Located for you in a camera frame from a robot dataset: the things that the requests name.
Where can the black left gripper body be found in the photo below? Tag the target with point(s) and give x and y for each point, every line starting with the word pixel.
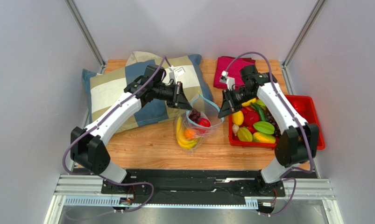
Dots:
pixel 168 94

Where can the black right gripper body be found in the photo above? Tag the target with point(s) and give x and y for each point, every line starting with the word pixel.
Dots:
pixel 228 99

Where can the purple grape bunch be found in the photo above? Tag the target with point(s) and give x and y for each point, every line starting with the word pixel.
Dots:
pixel 195 116

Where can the red apple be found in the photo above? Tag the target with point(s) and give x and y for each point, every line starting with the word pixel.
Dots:
pixel 250 118

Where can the clear zip top bag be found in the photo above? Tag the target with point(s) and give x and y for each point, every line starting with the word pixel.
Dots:
pixel 193 127

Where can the orange fruit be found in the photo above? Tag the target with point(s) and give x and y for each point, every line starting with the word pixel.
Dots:
pixel 190 133

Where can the large yellow banana bunch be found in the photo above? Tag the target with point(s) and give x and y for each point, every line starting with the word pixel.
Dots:
pixel 182 141

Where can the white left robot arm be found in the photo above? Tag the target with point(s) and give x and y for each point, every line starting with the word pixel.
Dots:
pixel 88 145

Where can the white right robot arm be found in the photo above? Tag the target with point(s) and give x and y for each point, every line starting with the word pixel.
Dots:
pixel 299 139

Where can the yellow lemon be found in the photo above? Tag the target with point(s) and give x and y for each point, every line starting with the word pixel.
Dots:
pixel 238 118

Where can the garlic bulb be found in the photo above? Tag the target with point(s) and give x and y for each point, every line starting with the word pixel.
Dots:
pixel 235 129

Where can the green pear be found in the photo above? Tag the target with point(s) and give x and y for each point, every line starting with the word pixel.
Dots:
pixel 261 104

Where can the red pomegranate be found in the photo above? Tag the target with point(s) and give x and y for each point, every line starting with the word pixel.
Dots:
pixel 204 122

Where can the yellow green starfruit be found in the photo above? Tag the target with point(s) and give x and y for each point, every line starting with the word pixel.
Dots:
pixel 244 134

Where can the folded magenta towel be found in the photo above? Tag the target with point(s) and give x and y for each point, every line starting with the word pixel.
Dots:
pixel 233 71

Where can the green cucumber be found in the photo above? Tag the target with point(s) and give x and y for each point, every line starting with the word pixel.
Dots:
pixel 260 111

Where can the yellow green mango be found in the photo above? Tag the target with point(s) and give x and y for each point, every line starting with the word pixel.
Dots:
pixel 263 138

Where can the plaid blue beige pillow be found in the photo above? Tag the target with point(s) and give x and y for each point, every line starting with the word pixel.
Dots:
pixel 103 90

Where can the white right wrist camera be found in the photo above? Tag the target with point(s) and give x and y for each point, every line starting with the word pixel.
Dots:
pixel 226 79

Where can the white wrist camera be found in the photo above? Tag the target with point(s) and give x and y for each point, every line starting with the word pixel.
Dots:
pixel 226 79
pixel 175 73

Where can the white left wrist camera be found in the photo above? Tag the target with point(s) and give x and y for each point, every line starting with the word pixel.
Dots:
pixel 175 73

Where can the left aluminium frame post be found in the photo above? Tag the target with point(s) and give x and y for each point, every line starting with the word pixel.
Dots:
pixel 75 12

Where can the aluminium frame post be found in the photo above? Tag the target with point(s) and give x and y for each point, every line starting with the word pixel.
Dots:
pixel 75 12
pixel 319 5

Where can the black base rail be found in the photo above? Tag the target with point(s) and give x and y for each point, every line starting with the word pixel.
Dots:
pixel 193 187

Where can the right aluminium frame post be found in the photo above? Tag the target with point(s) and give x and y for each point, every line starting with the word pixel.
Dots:
pixel 319 5

